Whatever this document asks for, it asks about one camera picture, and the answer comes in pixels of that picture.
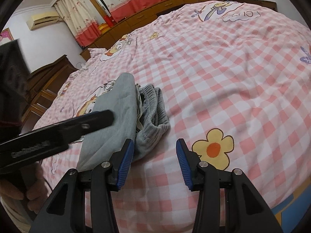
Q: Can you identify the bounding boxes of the wall air conditioner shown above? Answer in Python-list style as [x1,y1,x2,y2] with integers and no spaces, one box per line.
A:
[26,11,61,31]

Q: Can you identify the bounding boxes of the pink checked printed blanket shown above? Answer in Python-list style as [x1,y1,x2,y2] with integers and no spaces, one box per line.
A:
[31,0,311,233]

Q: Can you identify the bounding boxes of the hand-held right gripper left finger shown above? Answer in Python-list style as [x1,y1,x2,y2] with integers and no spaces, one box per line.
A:
[29,138,135,233]

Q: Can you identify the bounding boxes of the person's left hand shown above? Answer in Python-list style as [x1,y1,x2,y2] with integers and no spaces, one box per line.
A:
[0,163,50,214]

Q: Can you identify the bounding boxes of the framed wall picture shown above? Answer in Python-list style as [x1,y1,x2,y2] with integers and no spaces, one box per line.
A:
[0,28,14,46]

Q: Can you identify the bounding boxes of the black television screen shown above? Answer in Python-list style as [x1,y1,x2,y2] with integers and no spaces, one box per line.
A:
[0,39,32,78]

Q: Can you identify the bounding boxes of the red and yellow plastic item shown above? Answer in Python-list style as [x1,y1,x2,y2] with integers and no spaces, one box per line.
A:
[98,15,115,34]

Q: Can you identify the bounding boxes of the long wooden cabinet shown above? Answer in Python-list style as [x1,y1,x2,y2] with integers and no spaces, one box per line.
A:
[80,0,278,62]

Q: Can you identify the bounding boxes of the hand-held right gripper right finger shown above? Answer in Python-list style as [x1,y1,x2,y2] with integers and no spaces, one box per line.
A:
[175,138,285,233]

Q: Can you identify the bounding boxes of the dark wooden wardrobe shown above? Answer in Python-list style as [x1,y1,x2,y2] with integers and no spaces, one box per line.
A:
[21,55,79,133]

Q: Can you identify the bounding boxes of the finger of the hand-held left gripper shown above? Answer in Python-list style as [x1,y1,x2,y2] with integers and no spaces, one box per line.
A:
[57,110,115,141]

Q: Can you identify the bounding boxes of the grey pants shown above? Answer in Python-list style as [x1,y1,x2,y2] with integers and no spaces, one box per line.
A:
[78,73,171,173]

